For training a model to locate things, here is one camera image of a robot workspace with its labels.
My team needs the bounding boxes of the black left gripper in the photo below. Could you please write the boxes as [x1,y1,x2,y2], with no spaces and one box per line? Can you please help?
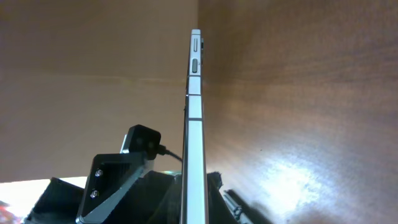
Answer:
[24,153,243,223]

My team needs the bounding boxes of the black Galaxy flip phone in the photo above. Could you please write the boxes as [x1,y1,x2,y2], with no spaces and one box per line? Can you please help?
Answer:
[180,29,209,224]

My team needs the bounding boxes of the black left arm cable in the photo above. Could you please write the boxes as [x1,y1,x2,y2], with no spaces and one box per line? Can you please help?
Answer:
[157,144,184,163]

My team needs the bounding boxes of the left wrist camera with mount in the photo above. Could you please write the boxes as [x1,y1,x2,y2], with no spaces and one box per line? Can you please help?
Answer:
[121,124,161,161]

